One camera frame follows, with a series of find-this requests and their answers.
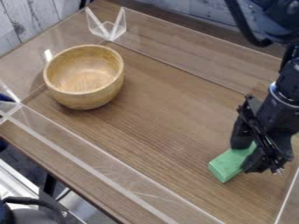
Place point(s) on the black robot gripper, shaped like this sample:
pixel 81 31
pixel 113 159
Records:
pixel 267 123

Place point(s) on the green rectangular block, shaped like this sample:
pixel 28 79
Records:
pixel 226 165

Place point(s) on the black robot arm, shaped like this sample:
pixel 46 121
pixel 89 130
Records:
pixel 278 20

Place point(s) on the light wooden bowl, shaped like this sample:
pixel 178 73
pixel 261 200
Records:
pixel 85 76

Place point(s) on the black table leg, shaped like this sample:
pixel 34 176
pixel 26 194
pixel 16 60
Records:
pixel 50 185

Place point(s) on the clear acrylic wall enclosure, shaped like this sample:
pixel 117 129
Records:
pixel 135 155

